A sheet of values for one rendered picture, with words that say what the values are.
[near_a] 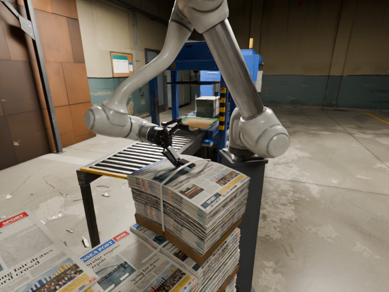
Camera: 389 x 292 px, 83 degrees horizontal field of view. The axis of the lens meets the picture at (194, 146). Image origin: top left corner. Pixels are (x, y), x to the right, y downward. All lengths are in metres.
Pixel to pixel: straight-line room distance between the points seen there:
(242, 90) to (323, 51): 9.12
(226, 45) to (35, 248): 0.80
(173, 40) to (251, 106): 0.41
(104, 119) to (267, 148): 0.64
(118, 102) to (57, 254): 0.54
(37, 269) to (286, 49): 9.71
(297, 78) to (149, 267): 9.41
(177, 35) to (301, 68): 9.01
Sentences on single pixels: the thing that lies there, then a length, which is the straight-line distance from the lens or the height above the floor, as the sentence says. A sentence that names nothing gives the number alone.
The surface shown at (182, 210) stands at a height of 1.02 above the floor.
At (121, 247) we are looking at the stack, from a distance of 0.92.
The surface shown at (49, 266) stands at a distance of 0.58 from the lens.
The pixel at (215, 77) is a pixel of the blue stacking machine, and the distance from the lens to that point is 4.83.
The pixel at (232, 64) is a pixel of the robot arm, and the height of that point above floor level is 1.46.
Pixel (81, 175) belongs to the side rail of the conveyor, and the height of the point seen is 0.77.
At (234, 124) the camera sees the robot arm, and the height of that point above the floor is 1.19.
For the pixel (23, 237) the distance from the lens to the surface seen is 0.69.
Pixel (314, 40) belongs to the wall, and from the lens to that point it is 9.94.
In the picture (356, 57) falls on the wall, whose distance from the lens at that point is 10.17.
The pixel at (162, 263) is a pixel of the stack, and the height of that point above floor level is 0.83.
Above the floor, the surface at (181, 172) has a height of 1.07.
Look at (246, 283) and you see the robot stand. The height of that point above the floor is 0.13.
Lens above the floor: 1.44
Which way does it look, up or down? 19 degrees down
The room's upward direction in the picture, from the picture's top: straight up
